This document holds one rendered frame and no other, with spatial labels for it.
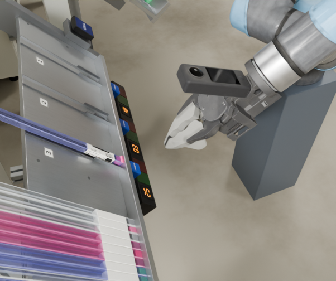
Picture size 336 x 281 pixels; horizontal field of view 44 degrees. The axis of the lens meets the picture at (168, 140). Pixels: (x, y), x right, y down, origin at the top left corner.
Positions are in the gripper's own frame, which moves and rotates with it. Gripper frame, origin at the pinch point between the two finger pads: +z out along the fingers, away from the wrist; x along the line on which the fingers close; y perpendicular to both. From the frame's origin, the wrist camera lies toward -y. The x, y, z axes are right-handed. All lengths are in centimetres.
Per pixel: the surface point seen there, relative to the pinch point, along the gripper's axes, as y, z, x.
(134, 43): 66, 40, 125
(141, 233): -3.5, 8.0, -15.2
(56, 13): -7, 17, 54
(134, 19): 69, 38, 145
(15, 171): 7, 58, 34
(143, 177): 4.5, 10.8, 0.5
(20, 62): -22.5, 10.0, 15.5
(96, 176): -9.1, 9.9, -4.6
